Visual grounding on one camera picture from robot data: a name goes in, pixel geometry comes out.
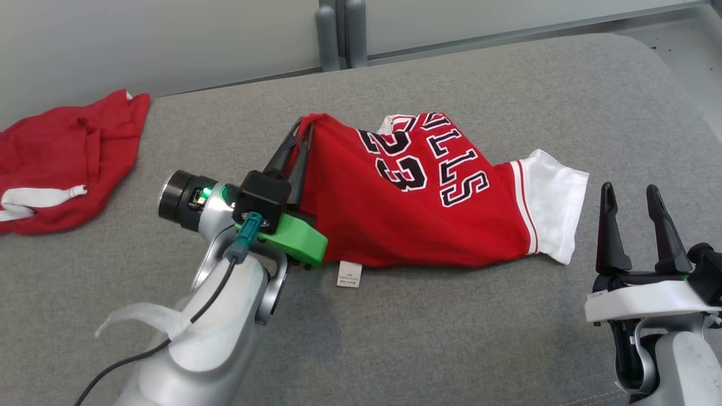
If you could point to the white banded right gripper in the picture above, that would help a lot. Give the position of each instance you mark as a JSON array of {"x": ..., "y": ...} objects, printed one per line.
[{"x": 648, "y": 299}]

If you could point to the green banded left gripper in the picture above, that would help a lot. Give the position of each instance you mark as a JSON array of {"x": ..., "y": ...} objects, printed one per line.
[{"x": 299, "y": 239}]

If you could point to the red basketball jersey white sleeves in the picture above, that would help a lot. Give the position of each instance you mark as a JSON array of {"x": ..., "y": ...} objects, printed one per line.
[{"x": 395, "y": 225}]

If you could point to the red shorts white trim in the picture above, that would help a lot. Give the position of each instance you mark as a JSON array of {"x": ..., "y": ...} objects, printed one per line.
[{"x": 56, "y": 146}]

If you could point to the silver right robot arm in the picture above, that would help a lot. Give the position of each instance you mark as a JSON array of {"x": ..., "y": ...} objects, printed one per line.
[{"x": 688, "y": 366}]

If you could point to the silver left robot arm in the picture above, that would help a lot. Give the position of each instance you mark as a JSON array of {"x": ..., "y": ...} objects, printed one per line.
[{"x": 225, "y": 338}]

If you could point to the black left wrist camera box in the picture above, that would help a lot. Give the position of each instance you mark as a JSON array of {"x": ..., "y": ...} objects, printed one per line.
[{"x": 262, "y": 194}]

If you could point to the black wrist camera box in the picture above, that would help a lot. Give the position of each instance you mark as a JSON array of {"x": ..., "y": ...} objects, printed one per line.
[
  {"x": 708, "y": 270},
  {"x": 262, "y": 194}
]

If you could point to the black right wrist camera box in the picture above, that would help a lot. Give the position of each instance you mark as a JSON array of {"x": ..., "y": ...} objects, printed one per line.
[{"x": 708, "y": 270}]

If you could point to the grey partition post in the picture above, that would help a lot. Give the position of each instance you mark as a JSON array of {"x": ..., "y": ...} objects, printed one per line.
[{"x": 341, "y": 34}]

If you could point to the grey partition base rail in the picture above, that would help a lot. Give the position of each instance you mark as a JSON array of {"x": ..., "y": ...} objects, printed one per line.
[{"x": 507, "y": 35}]

